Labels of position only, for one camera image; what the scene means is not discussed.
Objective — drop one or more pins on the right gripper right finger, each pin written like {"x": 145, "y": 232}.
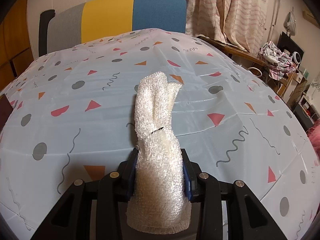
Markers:
{"x": 191, "y": 188}

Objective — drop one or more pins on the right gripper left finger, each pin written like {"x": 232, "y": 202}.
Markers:
{"x": 127, "y": 171}

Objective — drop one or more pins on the white towel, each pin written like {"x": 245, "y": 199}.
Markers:
{"x": 159, "y": 204}

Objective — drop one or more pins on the patterned white tablecloth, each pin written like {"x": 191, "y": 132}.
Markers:
{"x": 73, "y": 118}

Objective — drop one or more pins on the pink fluffy cushion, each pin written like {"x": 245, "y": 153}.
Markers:
{"x": 314, "y": 137}

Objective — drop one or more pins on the wooden side table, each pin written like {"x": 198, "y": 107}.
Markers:
{"x": 230, "y": 51}

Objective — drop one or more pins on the maroon gold gift box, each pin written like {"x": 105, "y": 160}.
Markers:
{"x": 5, "y": 110}

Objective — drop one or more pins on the pile of clothes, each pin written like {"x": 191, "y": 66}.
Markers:
{"x": 279, "y": 63}

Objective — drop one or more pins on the white round fan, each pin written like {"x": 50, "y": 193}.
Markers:
{"x": 296, "y": 58}

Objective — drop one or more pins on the multicolour striped chair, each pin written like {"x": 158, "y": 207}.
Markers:
{"x": 102, "y": 18}

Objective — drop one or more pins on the black monitor screen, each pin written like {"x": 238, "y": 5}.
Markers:
{"x": 285, "y": 43}

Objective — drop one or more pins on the pink patterned curtain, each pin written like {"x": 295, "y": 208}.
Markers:
{"x": 238, "y": 22}

